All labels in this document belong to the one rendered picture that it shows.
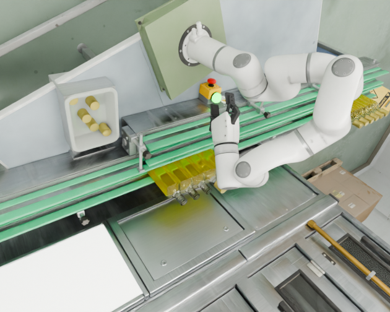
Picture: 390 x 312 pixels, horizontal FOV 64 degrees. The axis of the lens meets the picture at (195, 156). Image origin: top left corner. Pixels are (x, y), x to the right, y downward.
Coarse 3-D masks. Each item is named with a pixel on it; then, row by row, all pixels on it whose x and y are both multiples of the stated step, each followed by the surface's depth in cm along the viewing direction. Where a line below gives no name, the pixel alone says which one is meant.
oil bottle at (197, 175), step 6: (180, 162) 126; (186, 162) 126; (192, 162) 126; (186, 168) 123; (192, 168) 124; (198, 168) 124; (192, 174) 121; (198, 174) 122; (204, 174) 123; (198, 180) 120; (204, 180) 122; (198, 186) 122
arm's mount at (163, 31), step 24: (192, 0) 105; (216, 0) 111; (144, 24) 101; (168, 24) 104; (192, 24) 110; (216, 24) 117; (168, 48) 109; (168, 72) 115; (192, 72) 122; (168, 96) 123
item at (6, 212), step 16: (304, 112) 166; (144, 160) 122; (176, 160) 125; (80, 176) 111; (96, 176) 112; (112, 176) 113; (128, 176) 114; (48, 192) 104; (64, 192) 105; (80, 192) 106; (0, 208) 97; (16, 208) 98; (32, 208) 98; (0, 224) 93
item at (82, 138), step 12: (72, 96) 96; (84, 96) 99; (96, 96) 109; (108, 96) 109; (72, 108) 107; (108, 108) 113; (72, 120) 109; (96, 120) 115; (108, 120) 116; (72, 132) 104; (84, 132) 115; (96, 132) 117; (72, 144) 107; (84, 144) 112; (96, 144) 113
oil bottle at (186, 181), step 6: (174, 162) 125; (168, 168) 122; (174, 168) 122; (180, 168) 123; (174, 174) 120; (180, 174) 120; (186, 174) 121; (180, 180) 118; (186, 180) 118; (192, 180) 119; (186, 186) 117; (186, 192) 119
